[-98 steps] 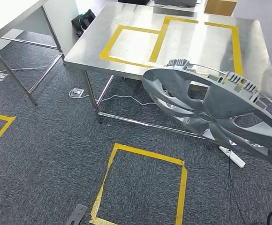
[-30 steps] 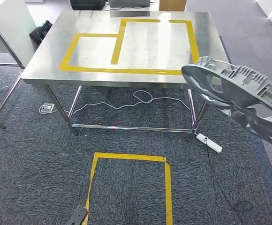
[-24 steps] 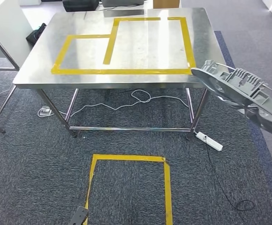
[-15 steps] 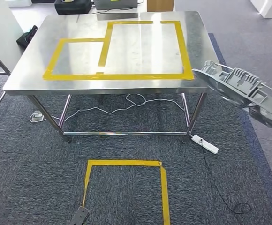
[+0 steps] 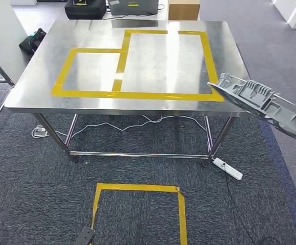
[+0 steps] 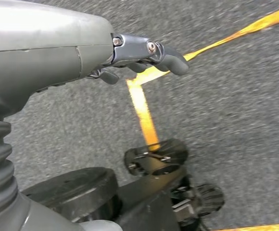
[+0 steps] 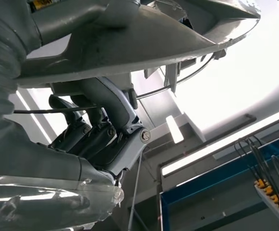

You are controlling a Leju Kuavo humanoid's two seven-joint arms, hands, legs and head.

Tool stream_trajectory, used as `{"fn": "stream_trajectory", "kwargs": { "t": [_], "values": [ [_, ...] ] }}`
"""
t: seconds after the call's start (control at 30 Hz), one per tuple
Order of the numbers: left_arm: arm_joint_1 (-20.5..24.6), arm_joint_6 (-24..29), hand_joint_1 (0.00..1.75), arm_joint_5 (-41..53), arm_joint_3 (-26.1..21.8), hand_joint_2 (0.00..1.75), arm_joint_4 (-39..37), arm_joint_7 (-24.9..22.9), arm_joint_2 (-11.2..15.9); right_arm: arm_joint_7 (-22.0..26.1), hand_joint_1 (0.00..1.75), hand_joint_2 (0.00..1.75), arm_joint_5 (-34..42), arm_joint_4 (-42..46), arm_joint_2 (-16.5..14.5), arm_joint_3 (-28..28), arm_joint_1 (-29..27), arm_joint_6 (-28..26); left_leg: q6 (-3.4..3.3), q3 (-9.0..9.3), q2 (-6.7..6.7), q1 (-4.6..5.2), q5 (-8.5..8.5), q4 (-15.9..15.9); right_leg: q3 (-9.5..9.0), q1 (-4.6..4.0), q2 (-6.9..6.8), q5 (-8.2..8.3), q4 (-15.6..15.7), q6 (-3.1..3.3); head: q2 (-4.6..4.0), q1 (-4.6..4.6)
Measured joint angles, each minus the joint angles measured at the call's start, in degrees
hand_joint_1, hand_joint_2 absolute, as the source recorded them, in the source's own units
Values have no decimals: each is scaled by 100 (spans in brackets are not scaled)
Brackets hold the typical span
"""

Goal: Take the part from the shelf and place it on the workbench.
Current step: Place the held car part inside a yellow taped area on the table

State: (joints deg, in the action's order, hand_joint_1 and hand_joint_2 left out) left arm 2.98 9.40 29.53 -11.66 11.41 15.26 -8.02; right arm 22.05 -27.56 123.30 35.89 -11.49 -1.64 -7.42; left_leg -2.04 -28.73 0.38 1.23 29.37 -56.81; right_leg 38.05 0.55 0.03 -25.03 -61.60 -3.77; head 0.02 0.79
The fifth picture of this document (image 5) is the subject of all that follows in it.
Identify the stainless steel workbench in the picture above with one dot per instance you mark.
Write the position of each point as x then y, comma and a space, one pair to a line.
35, 84

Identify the brown cardboard box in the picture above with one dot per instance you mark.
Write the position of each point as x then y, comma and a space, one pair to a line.
183, 11

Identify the grey laptop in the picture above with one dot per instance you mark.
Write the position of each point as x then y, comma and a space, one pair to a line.
132, 8

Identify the white power adapter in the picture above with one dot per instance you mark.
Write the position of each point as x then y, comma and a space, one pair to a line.
39, 131

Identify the white power strip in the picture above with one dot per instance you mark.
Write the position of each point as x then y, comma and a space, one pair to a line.
229, 170

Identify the black bag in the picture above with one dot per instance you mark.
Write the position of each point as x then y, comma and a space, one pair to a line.
32, 42

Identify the grey plastic wheel hubcap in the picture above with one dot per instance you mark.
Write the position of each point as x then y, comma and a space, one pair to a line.
260, 101

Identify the grey side table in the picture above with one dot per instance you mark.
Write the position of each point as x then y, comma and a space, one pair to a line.
2, 33

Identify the black carrying case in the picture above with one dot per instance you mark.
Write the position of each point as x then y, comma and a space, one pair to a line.
86, 11

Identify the white desk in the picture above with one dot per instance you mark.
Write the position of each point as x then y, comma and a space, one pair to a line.
163, 15

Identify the black robot body part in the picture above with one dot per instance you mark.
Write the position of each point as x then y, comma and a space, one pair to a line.
85, 236

